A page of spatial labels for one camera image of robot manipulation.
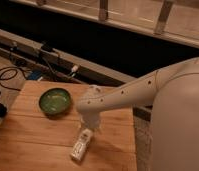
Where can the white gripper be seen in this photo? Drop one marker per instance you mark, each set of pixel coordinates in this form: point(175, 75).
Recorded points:
point(90, 121)

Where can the clear plastic bottle white label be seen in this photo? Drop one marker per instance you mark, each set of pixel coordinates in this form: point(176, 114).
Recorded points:
point(81, 145)

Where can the white shelf with brackets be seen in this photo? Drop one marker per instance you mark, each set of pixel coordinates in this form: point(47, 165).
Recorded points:
point(171, 20)

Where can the green ceramic bowl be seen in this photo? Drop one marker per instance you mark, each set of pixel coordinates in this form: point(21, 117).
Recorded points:
point(55, 101)

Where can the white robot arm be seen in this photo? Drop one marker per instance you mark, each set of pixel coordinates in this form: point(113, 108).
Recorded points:
point(173, 94)

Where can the grey metal floor rail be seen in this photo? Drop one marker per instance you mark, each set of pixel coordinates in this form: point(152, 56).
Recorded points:
point(24, 52)

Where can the blue object on floor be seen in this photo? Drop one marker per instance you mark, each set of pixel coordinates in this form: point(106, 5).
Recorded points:
point(34, 75)

